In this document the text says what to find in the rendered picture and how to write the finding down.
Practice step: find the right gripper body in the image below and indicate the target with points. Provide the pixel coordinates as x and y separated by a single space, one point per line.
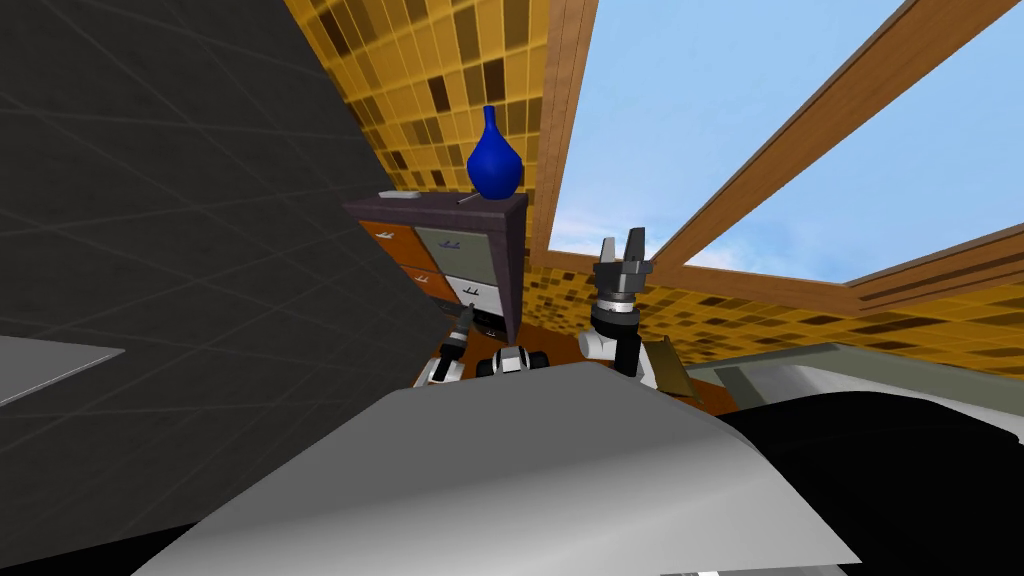
622 280

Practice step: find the olive flat board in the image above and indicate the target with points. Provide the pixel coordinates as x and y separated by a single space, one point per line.
670 370

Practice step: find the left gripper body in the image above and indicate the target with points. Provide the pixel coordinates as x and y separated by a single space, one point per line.
466 317

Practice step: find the wooden framed window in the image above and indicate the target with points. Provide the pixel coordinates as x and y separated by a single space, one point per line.
720 120

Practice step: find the thin grey stick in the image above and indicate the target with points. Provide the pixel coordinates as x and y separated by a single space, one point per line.
468 198

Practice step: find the dark purple drawer cabinet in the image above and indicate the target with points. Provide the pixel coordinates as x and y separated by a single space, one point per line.
480 256

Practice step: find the blue vase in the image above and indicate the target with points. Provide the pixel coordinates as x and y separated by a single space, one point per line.
494 164

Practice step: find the small white flat object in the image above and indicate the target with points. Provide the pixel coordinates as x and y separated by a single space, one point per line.
399 194

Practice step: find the grey green long block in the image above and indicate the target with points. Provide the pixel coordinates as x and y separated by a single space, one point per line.
800 372

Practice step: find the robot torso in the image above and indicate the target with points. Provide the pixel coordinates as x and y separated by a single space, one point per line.
512 472

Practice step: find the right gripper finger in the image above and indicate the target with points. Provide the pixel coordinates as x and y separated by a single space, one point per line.
635 245
609 251

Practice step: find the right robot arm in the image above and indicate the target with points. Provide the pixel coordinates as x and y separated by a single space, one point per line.
880 488

